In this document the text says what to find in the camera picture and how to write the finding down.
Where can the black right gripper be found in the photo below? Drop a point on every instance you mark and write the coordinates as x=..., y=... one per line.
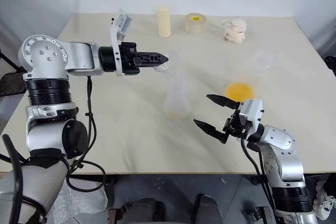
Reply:
x=235, y=127

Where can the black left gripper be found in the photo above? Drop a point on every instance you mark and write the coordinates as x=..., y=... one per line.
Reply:
x=129, y=60

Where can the clear plastic funnel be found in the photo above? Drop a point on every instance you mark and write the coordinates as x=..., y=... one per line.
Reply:
x=160, y=69

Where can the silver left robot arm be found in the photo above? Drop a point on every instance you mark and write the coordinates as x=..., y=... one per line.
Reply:
x=44, y=56

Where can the clear cup of orange liquid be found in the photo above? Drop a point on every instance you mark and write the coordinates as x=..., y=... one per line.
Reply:
x=240, y=90

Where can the cream cylinder block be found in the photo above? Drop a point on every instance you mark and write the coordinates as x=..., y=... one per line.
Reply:
x=164, y=22

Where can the clear plastic cup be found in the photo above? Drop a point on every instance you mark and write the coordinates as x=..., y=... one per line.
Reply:
x=176, y=98

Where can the clear tape roll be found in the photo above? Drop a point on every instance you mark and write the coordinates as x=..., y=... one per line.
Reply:
x=195, y=23

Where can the crumpled white pink tissue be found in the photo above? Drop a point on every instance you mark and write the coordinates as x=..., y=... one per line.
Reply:
x=235, y=31

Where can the dark rounded shape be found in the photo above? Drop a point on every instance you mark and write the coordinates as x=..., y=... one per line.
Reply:
x=211, y=209

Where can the white sneaker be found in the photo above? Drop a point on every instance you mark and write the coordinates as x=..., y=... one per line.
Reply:
x=325, y=199

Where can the black chair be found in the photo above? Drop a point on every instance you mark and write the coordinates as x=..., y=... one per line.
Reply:
x=10, y=79

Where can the clear plastic bag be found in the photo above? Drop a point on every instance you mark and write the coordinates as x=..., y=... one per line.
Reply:
x=86, y=200

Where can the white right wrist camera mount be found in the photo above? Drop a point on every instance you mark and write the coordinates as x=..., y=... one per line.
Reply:
x=252, y=115

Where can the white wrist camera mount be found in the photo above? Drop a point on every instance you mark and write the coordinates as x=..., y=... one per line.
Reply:
x=252, y=115
x=119, y=28

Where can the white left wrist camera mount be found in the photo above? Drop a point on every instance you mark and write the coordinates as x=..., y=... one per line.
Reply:
x=119, y=28

